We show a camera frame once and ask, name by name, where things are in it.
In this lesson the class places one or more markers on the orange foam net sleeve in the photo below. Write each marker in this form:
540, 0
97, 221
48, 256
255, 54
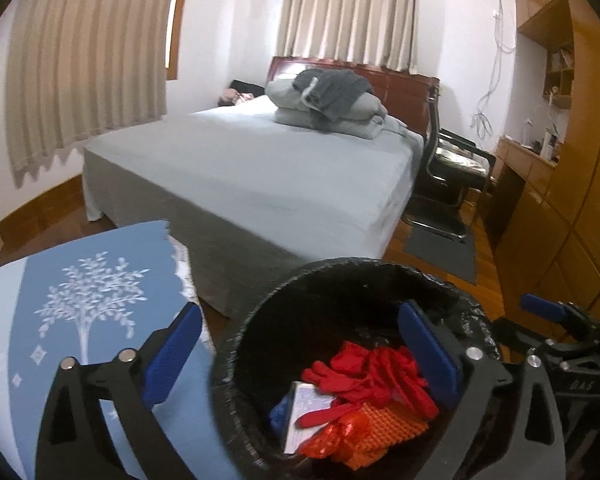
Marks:
363, 437

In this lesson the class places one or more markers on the dark floor mat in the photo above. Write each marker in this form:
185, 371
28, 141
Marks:
456, 257

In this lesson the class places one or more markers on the beige window curtain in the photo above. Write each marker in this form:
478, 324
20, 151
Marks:
80, 68
380, 33

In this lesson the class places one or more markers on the beige left window curtain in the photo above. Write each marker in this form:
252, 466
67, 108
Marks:
80, 68

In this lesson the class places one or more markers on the folded grey blanket stack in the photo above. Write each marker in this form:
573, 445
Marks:
332, 101

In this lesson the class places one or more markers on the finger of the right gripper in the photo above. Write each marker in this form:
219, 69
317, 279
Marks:
569, 316

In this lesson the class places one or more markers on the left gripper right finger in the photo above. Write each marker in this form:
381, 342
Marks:
503, 421

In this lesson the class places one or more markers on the black bin with liner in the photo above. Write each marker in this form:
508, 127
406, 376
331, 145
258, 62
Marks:
308, 318

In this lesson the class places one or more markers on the wooden wardrobe desk unit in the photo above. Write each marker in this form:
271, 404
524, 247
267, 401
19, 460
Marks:
544, 217

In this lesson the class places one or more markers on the beige right window curtain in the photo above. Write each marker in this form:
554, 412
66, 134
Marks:
380, 33

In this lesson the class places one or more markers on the red knit glove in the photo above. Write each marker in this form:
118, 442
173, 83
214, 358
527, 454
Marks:
378, 376

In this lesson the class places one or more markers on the black office chair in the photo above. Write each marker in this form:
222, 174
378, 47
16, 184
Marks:
451, 166

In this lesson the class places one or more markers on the blue plastic bag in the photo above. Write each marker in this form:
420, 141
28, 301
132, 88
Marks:
279, 415

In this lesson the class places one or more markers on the grey bed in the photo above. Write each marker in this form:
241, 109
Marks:
252, 199

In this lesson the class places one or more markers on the wooden headboard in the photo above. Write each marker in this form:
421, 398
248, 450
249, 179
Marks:
404, 95

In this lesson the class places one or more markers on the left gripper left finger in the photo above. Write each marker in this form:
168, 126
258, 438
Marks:
74, 441

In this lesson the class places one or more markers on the blue patterned tablecloth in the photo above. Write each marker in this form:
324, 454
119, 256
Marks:
87, 299

